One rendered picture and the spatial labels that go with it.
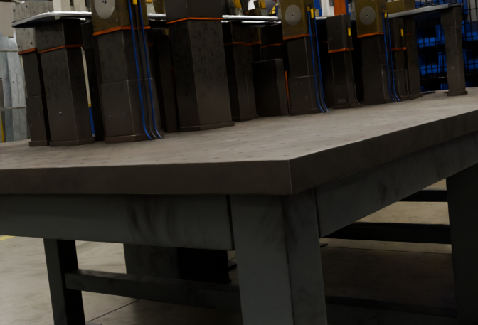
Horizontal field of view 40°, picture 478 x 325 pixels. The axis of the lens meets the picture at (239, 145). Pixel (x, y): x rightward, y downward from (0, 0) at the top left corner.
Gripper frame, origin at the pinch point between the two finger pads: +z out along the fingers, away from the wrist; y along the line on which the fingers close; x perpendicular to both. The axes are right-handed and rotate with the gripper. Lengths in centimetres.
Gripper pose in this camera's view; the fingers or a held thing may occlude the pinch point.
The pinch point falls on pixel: (327, 7)
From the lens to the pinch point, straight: 239.1
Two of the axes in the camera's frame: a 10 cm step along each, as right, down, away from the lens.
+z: 1.1, 9.9, 0.8
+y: -7.3, 0.3, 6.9
